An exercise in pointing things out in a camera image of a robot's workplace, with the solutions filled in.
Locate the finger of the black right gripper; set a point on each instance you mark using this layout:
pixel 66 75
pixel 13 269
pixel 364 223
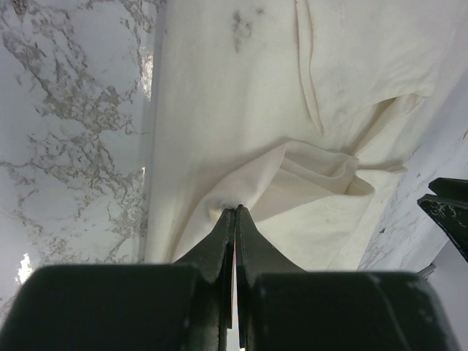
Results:
pixel 451 216
pixel 450 188

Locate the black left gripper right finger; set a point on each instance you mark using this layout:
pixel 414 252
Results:
pixel 255 255

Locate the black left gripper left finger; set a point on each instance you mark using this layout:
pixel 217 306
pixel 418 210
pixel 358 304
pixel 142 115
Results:
pixel 211 306

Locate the cream white t-shirt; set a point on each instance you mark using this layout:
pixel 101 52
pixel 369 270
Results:
pixel 302 111

